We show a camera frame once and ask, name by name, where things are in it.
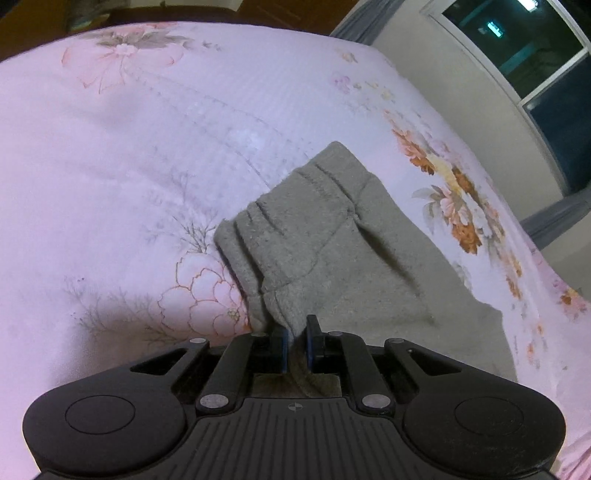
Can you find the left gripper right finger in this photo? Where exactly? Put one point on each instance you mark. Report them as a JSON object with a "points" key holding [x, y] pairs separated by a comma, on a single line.
{"points": [[348, 357]]}

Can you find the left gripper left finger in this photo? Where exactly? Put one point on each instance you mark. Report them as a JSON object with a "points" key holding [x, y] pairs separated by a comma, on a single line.
{"points": [[245, 358]]}

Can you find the grey pants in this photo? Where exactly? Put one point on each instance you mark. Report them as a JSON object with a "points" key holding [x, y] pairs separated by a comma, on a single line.
{"points": [[330, 242]]}

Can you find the right grey curtain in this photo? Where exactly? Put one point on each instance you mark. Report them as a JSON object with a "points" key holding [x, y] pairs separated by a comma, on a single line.
{"points": [[548, 224]]}

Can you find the grey curtain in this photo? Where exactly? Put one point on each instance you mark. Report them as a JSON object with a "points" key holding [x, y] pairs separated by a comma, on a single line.
{"points": [[365, 23], [548, 224]]}

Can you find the pink floral bed sheet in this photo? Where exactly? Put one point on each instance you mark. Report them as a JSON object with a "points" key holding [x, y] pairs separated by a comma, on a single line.
{"points": [[122, 148]]}

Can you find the left grey curtain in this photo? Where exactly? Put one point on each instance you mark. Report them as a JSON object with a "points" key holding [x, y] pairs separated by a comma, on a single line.
{"points": [[365, 23]]}

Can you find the sliding glass window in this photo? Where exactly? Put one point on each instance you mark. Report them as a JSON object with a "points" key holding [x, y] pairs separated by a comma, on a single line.
{"points": [[538, 52]]}

